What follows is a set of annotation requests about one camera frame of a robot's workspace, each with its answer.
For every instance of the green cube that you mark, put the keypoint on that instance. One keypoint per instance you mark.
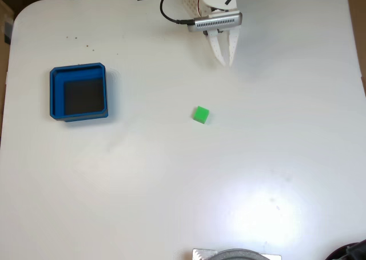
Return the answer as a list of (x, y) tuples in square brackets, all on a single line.
[(201, 114)]

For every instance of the brown cardboard box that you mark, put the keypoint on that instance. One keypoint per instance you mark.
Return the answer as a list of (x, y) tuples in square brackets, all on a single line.
[(4, 14)]

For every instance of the silver camera box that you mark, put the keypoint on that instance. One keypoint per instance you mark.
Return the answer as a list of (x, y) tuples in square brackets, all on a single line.
[(214, 23)]

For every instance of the silver metal bracket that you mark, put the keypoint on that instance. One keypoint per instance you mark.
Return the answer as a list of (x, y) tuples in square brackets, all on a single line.
[(200, 255)]

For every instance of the dark round object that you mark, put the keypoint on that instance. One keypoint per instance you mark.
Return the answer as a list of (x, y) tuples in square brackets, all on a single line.
[(351, 252)]

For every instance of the blue square box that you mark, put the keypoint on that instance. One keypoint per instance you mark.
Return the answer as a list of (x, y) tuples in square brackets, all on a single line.
[(57, 111)]

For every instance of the grey round object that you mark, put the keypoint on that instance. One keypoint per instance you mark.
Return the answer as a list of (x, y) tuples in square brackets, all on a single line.
[(237, 255)]

